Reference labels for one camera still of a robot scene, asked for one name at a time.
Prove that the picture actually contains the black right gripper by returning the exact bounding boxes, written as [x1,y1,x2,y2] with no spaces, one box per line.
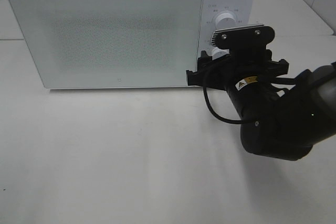
[186,49,289,95]

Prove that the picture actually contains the white timer knob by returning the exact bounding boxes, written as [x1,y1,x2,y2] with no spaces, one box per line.
[211,48,229,59]

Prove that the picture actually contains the white microwave door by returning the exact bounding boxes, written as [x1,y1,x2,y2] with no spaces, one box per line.
[9,0,202,89]

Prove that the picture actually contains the upper white power knob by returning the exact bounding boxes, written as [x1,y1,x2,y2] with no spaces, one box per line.
[213,10,237,29]

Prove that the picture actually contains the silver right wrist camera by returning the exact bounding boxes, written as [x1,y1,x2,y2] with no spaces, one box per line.
[211,24,275,49]

